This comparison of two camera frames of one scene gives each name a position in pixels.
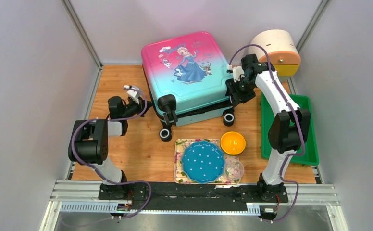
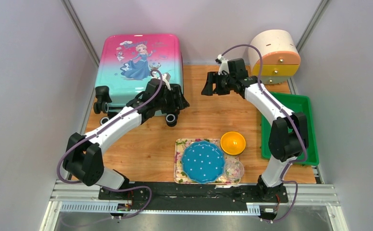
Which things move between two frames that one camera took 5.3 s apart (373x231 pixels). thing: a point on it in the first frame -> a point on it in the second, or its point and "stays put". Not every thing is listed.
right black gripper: [237, 95] -> [214, 77]
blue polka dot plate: [203, 162] stays put
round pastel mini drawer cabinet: [284, 54] stays put
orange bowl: [232, 143] stays put
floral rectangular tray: [180, 176] stays put
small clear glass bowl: [234, 169] stays put
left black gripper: [142, 107] -> [179, 103]
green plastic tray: [311, 156] stays put
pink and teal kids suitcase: [186, 78] -> [126, 63]
